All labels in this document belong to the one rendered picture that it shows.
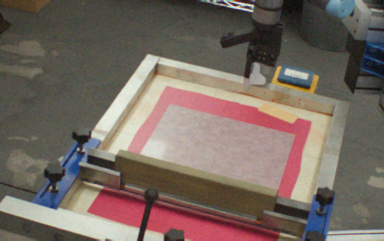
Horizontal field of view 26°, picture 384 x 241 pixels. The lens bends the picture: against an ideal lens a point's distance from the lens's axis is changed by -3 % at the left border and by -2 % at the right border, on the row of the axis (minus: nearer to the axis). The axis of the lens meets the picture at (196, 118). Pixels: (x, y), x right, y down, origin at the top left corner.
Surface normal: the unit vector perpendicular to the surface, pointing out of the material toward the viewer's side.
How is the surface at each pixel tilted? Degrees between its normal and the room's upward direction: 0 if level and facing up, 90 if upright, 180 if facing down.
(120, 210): 1
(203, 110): 1
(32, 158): 0
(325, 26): 93
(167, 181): 91
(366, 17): 90
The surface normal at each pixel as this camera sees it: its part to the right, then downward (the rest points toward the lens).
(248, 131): 0.12, -0.84
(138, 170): -0.26, 0.47
